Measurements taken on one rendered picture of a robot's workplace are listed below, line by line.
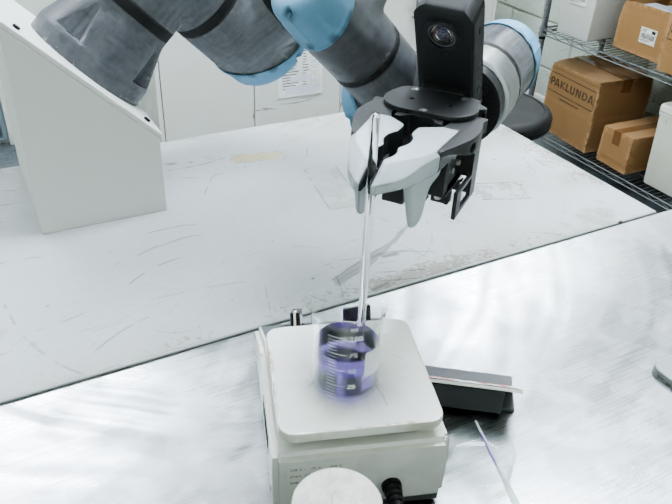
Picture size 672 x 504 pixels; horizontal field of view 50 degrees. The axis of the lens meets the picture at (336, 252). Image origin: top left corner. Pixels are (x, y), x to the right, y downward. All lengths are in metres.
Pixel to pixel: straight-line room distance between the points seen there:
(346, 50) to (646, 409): 0.42
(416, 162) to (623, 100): 2.76
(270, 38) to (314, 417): 0.58
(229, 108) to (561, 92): 1.40
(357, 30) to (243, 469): 0.38
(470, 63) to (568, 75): 2.69
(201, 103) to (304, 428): 2.57
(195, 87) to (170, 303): 2.25
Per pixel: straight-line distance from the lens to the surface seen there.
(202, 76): 2.98
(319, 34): 0.65
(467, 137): 0.50
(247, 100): 3.08
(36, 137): 0.88
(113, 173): 0.91
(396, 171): 0.46
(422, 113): 0.53
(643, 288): 0.88
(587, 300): 0.84
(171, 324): 0.75
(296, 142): 1.13
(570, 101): 3.22
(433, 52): 0.55
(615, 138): 3.07
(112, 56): 0.90
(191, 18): 0.94
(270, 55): 0.99
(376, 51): 0.68
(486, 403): 0.65
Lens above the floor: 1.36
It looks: 33 degrees down
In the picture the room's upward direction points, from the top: 3 degrees clockwise
